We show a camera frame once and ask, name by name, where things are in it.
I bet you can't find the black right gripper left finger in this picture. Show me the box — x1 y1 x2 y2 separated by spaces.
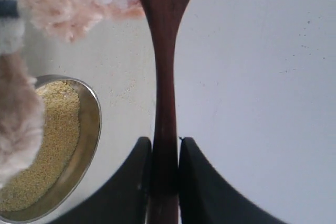
52 137 152 224

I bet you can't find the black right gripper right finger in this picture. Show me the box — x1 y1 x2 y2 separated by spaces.
178 137 282 224

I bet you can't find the teddy bear striped sweater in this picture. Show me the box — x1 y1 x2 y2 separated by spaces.
0 0 211 190

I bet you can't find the dark red wooden spoon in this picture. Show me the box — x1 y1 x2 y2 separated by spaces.
140 0 190 223

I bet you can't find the yellow-brown granular powder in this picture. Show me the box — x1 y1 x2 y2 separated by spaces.
1 81 80 211

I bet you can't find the steel bowl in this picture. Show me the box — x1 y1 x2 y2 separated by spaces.
1 74 102 223

